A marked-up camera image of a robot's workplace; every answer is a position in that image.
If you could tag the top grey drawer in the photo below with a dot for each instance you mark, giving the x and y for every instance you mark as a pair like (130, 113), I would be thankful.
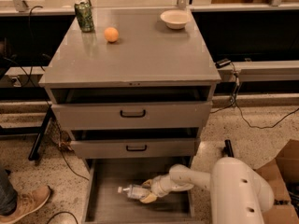
(107, 116)

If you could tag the black drawer handle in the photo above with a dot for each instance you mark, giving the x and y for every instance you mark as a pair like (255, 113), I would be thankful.
(133, 114)
(136, 149)

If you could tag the clear plastic water bottle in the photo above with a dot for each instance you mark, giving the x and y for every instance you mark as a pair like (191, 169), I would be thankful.
(136, 192)

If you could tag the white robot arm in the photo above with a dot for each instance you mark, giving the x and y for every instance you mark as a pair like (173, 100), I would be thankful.
(238, 194)

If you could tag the middle grey drawer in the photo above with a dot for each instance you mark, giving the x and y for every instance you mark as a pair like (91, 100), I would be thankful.
(111, 149)

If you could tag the black middle drawer handle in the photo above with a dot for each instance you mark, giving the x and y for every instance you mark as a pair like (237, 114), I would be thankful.
(136, 149)

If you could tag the green soda can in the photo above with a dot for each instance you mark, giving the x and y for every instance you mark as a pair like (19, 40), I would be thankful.
(84, 16)

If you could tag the orange fruit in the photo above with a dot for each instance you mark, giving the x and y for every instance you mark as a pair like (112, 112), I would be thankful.
(111, 34)

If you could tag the black power adapter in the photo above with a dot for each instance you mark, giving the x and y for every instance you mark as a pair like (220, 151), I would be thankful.
(222, 63)

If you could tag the tan shoe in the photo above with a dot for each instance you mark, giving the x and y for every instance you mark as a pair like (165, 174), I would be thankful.
(27, 204)

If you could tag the blue jeans leg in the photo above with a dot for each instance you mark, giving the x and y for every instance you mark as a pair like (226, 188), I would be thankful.
(8, 195)

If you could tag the grey drawer cabinet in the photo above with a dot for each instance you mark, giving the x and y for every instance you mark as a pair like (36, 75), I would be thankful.
(149, 63)

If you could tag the white bowl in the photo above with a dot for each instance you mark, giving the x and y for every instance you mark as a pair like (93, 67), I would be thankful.
(175, 19)

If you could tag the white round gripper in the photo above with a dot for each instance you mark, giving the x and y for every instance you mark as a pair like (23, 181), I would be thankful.
(160, 186)

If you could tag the black metal floor bar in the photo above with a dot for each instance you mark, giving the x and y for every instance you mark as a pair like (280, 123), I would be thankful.
(228, 148)

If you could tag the brown cardboard box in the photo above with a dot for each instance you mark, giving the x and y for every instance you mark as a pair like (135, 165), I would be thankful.
(280, 173)

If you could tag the black table leg left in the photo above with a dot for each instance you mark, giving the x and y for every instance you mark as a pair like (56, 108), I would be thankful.
(34, 156)

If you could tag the grey drawer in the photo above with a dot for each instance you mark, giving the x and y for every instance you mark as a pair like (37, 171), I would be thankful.
(111, 149)
(104, 205)
(107, 116)

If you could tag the bottom grey drawer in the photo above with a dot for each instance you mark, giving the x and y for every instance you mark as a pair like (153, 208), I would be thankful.
(104, 205)

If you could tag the black top drawer handle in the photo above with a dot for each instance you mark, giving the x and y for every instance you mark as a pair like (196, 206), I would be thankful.
(133, 114)

